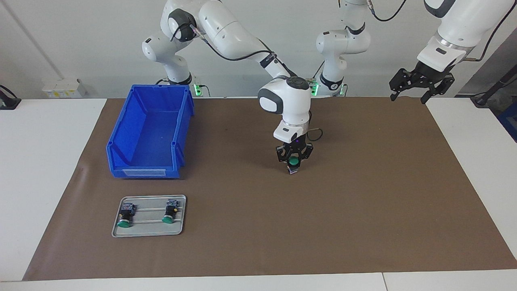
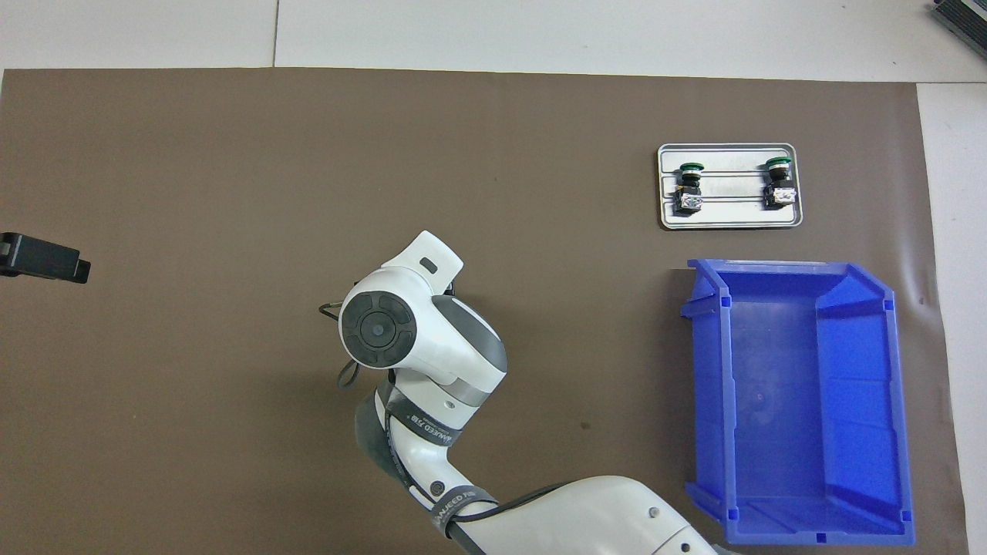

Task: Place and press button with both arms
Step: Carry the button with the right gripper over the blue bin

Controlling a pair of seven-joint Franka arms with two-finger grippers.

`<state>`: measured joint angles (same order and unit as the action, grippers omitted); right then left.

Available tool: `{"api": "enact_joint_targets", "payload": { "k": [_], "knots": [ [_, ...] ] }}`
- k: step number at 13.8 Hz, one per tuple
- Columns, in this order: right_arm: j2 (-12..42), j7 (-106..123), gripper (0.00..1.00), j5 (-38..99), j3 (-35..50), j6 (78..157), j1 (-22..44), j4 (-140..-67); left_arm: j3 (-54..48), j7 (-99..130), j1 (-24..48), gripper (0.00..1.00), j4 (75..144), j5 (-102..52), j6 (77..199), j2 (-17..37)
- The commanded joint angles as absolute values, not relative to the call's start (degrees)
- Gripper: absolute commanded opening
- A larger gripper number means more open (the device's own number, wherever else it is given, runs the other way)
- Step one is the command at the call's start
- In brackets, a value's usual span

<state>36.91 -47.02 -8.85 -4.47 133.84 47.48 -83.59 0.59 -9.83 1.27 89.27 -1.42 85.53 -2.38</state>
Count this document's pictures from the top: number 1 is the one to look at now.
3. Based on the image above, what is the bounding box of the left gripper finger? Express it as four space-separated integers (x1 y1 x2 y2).
389 69 417 101
421 77 455 105

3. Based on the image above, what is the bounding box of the black clamp mount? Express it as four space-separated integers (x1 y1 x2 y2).
0 85 21 110

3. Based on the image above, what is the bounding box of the black stand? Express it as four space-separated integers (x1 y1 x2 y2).
471 65 517 108

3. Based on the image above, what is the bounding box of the brown table mat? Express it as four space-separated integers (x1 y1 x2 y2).
22 97 517 281

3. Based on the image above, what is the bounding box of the grey metal tray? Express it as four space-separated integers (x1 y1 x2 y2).
111 195 187 238

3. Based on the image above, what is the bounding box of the blue plastic storage bin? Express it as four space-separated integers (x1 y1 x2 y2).
106 84 195 179

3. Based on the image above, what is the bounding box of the blue crate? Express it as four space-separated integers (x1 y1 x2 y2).
498 103 517 143

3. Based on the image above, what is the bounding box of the white wall socket box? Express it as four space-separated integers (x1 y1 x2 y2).
42 79 86 99

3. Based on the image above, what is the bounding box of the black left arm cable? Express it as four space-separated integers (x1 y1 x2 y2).
370 0 510 62

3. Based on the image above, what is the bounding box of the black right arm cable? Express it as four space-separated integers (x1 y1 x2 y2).
174 22 324 143

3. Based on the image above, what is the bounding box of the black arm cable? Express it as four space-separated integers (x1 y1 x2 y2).
370 0 510 62
174 22 324 143

